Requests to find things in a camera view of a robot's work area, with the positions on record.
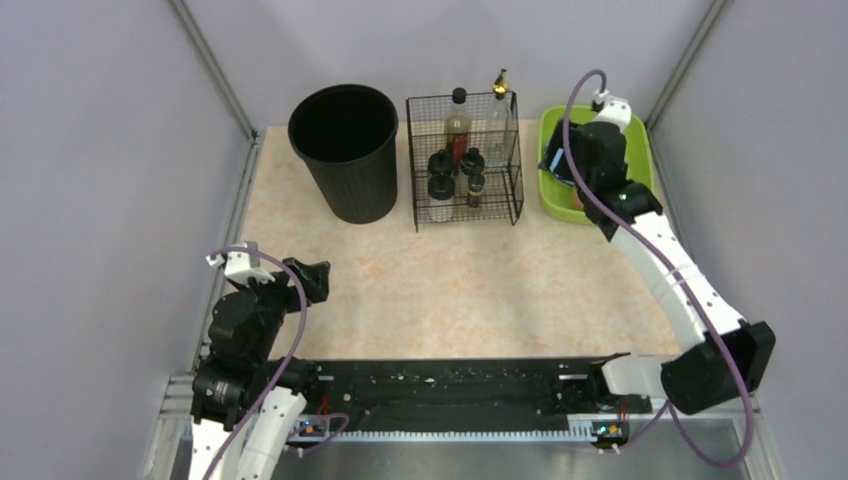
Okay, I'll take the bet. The blue plastic plate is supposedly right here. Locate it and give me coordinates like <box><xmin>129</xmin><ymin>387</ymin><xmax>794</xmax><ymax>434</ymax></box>
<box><xmin>542</xmin><ymin>147</ymin><xmax>575</xmax><ymax>187</ymax></box>

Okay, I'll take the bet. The clear glass bottle gold cap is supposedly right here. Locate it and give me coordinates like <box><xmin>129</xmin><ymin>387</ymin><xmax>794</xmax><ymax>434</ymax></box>
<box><xmin>484</xmin><ymin>68</ymin><xmax>515</xmax><ymax>169</ymax></box>

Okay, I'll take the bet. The small dark spice jar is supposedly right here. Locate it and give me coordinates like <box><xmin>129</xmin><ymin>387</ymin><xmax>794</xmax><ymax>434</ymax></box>
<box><xmin>466</xmin><ymin>173</ymin><xmax>486</xmax><ymax>208</ymax></box>

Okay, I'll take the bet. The spice jar black lid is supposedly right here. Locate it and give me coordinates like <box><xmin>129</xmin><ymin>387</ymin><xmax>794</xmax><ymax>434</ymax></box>
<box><xmin>427</xmin><ymin>149</ymin><xmax>454</xmax><ymax>177</ymax></box>
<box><xmin>459</xmin><ymin>147</ymin><xmax>485</xmax><ymax>176</ymax></box>
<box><xmin>427</xmin><ymin>175</ymin><xmax>455</xmax><ymax>222</ymax></box>

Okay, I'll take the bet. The dark sauce bottle black cap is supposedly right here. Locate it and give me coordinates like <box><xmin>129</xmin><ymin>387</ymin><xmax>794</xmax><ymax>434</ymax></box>
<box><xmin>445</xmin><ymin>87</ymin><xmax>472</xmax><ymax>170</ymax></box>

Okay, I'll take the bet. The pink ceramic mug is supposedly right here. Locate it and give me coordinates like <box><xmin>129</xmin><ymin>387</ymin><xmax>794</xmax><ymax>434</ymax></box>
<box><xmin>570</xmin><ymin>188</ymin><xmax>585</xmax><ymax>212</ymax></box>

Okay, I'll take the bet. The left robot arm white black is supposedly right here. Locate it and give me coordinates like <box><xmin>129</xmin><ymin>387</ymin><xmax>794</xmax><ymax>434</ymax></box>
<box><xmin>188</xmin><ymin>244</ymin><xmax>331</xmax><ymax>479</ymax></box>

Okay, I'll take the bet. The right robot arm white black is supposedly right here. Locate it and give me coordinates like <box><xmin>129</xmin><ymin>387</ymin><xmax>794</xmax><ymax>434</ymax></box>
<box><xmin>558</xmin><ymin>121</ymin><xmax>776</xmax><ymax>415</ymax></box>

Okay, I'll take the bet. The green plastic basin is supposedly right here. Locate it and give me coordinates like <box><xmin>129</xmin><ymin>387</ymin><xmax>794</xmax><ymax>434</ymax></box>
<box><xmin>537</xmin><ymin>105</ymin><xmax>661</xmax><ymax>225</ymax></box>

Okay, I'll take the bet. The black plastic waste bin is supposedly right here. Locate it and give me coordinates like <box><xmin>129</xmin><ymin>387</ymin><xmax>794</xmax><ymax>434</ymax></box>
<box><xmin>287</xmin><ymin>84</ymin><xmax>399</xmax><ymax>225</ymax></box>

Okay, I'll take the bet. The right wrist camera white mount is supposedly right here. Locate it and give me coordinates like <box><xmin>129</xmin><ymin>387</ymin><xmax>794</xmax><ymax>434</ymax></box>
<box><xmin>591</xmin><ymin>90</ymin><xmax>632</xmax><ymax>133</ymax></box>

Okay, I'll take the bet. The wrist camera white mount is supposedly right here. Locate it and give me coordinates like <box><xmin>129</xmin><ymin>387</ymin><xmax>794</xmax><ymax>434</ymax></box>
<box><xmin>591</xmin><ymin>90</ymin><xmax>632</xmax><ymax>133</ymax></box>
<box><xmin>205</xmin><ymin>241</ymin><xmax>274</xmax><ymax>286</ymax></box>

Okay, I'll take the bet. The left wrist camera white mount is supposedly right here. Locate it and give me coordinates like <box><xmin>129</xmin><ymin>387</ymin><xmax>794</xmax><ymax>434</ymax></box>
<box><xmin>205</xmin><ymin>241</ymin><xmax>274</xmax><ymax>286</ymax></box>

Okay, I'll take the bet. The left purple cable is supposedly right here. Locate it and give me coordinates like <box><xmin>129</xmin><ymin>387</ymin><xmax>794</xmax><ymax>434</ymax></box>
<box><xmin>201</xmin><ymin>246</ymin><xmax>350</xmax><ymax>480</ymax></box>

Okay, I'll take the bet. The black wire mesh rack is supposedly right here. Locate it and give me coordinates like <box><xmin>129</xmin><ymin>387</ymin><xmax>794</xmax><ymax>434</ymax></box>
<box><xmin>405</xmin><ymin>92</ymin><xmax>524</xmax><ymax>229</ymax></box>

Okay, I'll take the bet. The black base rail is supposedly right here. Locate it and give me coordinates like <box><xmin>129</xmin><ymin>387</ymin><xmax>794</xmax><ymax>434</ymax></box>
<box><xmin>298</xmin><ymin>357</ymin><xmax>654</xmax><ymax>443</ymax></box>

